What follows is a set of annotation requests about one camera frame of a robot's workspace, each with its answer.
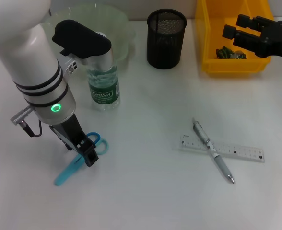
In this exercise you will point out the clear green-label water bottle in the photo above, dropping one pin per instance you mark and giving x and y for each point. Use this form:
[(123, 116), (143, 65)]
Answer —
[(103, 83)]

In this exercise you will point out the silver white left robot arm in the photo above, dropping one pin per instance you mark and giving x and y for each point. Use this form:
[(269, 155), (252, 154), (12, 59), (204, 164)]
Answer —
[(28, 64)]

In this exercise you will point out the translucent green fruit bowl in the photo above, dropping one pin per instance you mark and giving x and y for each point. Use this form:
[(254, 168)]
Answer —
[(119, 31)]

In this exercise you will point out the yellow plastic bin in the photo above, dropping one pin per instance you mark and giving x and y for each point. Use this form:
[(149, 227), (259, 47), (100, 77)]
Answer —
[(217, 28)]

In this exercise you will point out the black mesh pen holder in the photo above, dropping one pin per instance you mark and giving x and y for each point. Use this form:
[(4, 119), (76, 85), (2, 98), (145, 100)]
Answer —
[(165, 48)]

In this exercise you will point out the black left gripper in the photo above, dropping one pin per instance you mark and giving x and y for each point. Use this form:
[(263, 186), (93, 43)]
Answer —
[(70, 131)]

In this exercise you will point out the silver ballpoint pen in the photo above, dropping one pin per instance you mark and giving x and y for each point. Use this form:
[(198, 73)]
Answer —
[(213, 153)]

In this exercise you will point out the clear plastic ruler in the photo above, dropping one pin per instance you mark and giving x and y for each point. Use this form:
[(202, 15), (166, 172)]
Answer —
[(241, 151)]

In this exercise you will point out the blue scissors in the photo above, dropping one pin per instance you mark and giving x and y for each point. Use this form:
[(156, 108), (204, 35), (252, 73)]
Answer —
[(64, 176)]

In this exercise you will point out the green plastic wrapper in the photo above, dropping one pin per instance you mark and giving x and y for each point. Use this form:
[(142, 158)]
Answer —
[(223, 53)]

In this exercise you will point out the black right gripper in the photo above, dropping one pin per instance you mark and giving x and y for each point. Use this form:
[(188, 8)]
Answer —
[(275, 42)]

